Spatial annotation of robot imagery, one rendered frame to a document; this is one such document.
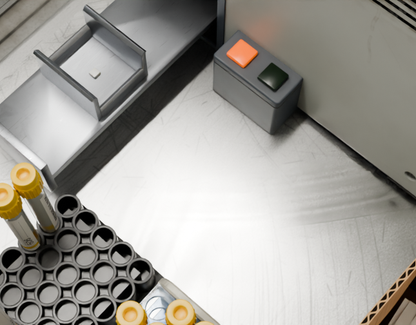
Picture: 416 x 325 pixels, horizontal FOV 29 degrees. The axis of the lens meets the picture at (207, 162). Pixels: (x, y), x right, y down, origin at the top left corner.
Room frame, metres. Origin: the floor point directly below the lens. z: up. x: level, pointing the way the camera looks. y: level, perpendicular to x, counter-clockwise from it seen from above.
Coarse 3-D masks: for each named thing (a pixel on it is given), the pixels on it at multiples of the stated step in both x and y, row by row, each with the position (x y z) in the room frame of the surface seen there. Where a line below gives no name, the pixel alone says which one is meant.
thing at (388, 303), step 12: (408, 276) 0.11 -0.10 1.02; (396, 288) 0.10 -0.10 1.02; (408, 288) 0.14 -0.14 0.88; (384, 300) 0.10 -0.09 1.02; (396, 300) 0.10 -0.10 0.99; (408, 300) 0.12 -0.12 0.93; (372, 312) 0.09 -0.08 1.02; (384, 312) 0.10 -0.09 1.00; (396, 312) 0.11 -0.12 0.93; (408, 312) 0.11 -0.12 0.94; (360, 324) 0.08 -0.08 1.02; (372, 324) 0.09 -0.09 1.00; (384, 324) 0.11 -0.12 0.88; (396, 324) 0.10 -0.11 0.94; (408, 324) 0.10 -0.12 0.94
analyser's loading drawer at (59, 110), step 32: (128, 0) 0.34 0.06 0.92; (160, 0) 0.34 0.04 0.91; (192, 0) 0.34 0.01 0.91; (96, 32) 0.31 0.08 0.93; (128, 32) 0.32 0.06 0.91; (160, 32) 0.32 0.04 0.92; (192, 32) 0.32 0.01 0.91; (64, 64) 0.29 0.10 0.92; (96, 64) 0.29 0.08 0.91; (128, 64) 0.29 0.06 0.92; (160, 64) 0.29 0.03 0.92; (32, 96) 0.26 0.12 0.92; (64, 96) 0.26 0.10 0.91; (96, 96) 0.26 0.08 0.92; (128, 96) 0.26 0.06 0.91; (0, 128) 0.23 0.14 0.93; (32, 128) 0.24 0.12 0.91; (64, 128) 0.24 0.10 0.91; (96, 128) 0.24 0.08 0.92; (32, 160) 0.21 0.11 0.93; (64, 160) 0.21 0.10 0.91
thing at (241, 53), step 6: (240, 42) 0.30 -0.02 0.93; (234, 48) 0.29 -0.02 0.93; (240, 48) 0.29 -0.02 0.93; (246, 48) 0.30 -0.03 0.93; (252, 48) 0.30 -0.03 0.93; (228, 54) 0.29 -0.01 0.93; (234, 54) 0.29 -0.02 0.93; (240, 54) 0.29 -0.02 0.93; (246, 54) 0.29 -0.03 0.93; (252, 54) 0.29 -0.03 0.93; (234, 60) 0.29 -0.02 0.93; (240, 60) 0.29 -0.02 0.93; (246, 60) 0.29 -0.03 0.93
